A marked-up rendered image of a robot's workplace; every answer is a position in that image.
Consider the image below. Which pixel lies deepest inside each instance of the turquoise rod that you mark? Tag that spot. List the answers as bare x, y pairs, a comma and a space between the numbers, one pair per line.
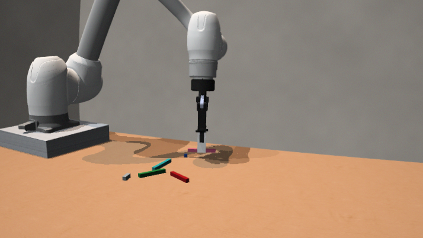
160, 165

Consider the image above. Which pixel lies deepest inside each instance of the red rod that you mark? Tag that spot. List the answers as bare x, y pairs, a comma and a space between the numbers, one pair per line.
179, 176

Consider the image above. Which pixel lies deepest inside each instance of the grey rod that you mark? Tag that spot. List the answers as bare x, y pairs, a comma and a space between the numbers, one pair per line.
126, 176

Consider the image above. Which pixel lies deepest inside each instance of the green rod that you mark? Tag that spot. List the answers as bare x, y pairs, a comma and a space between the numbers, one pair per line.
150, 173

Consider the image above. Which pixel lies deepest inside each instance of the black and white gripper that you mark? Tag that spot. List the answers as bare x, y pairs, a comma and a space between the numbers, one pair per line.
202, 85

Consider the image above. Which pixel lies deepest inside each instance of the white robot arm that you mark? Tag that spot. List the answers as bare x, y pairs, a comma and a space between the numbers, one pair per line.
52, 84

